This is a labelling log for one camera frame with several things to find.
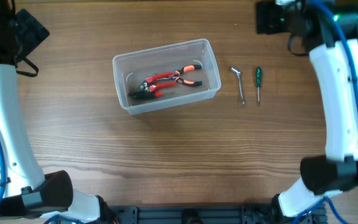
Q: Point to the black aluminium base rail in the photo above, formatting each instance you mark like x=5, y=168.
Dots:
x=241, y=214

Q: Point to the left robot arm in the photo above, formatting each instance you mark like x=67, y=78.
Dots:
x=25, y=190

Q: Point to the silver socket wrench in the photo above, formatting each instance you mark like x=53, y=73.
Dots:
x=239, y=77

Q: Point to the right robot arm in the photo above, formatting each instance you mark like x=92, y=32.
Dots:
x=329, y=34

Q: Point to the orange black needle-nose pliers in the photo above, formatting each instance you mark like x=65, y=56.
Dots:
x=183, y=76

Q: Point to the black red handled screwdriver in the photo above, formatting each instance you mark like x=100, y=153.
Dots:
x=145, y=95

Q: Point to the green handled screwdriver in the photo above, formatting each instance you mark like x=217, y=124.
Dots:
x=258, y=78

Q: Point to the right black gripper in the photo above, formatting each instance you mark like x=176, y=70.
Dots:
x=267, y=12

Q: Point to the red handled snips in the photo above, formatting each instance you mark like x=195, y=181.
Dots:
x=154, y=83

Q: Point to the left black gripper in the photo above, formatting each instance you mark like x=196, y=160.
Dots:
x=33, y=32

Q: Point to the clear plastic container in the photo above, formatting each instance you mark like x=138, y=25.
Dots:
x=132, y=68

